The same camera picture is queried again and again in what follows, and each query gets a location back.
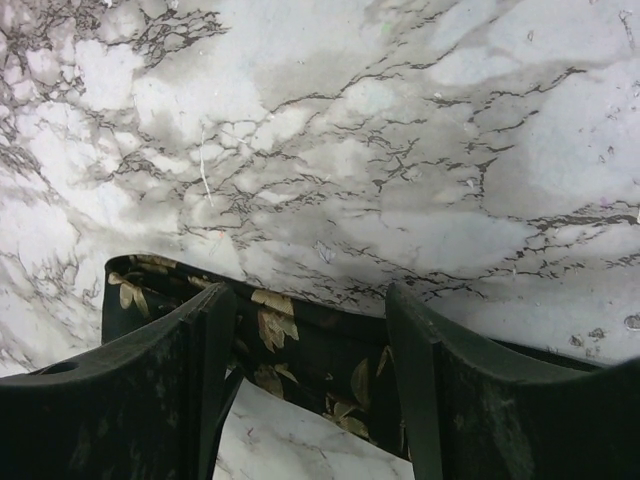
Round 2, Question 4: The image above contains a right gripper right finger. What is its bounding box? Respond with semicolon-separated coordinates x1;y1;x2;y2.
385;285;639;479

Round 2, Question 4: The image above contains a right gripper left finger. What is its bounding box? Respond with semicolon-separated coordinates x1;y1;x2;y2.
1;284;242;479

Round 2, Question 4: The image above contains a black floral necktie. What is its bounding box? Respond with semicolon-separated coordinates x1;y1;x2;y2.
100;255;598;462

